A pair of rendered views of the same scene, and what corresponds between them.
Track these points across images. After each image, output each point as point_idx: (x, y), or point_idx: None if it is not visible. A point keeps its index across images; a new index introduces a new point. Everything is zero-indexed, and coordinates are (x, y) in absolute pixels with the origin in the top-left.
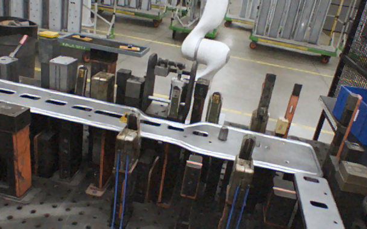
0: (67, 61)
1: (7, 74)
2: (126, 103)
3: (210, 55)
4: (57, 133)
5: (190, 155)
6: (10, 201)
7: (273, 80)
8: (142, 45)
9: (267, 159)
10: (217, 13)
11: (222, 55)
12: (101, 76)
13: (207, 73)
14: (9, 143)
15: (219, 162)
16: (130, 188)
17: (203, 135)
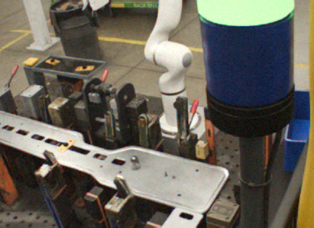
0: (32, 92)
1: (2, 104)
2: (80, 125)
3: (166, 61)
4: None
5: (94, 187)
6: (4, 208)
7: (178, 107)
8: (99, 60)
9: (161, 191)
10: (167, 15)
11: (176, 60)
12: (55, 103)
13: (169, 79)
14: None
15: None
16: (65, 207)
17: None
